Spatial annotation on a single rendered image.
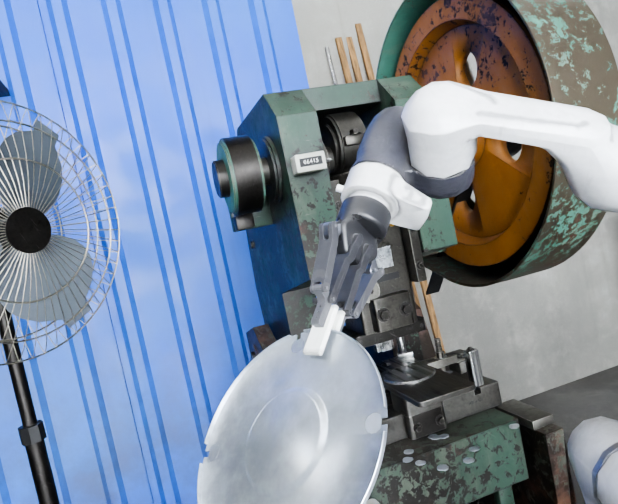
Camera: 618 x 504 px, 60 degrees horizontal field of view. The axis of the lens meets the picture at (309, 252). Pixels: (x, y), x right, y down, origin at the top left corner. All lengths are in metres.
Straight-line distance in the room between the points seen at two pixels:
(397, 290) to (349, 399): 0.73
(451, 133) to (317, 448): 0.42
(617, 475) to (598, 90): 0.78
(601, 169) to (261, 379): 0.52
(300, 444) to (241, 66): 2.12
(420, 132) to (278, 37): 1.97
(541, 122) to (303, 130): 0.62
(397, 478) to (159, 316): 1.45
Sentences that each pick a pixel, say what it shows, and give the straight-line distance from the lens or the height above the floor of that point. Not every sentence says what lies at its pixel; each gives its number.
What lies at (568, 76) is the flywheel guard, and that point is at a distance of 1.24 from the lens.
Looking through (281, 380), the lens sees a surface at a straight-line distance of 0.72.
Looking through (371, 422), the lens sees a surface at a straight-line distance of 0.60.
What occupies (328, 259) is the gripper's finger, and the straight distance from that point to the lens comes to 0.69.
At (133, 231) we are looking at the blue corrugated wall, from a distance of 2.39.
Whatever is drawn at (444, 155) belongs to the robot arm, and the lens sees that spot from 0.75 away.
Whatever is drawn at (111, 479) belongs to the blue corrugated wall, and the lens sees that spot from 2.55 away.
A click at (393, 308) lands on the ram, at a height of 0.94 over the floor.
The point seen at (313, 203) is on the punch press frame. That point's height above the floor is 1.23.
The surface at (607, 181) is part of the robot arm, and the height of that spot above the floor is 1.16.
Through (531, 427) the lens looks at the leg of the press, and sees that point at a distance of 1.37.
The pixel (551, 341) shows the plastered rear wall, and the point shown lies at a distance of 3.28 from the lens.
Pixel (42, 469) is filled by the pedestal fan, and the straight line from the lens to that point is 1.50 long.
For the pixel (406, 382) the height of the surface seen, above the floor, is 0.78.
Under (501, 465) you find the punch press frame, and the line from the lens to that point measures 1.38.
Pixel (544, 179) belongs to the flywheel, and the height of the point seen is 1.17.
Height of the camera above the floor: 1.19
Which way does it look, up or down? 3 degrees down
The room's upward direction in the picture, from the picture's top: 12 degrees counter-clockwise
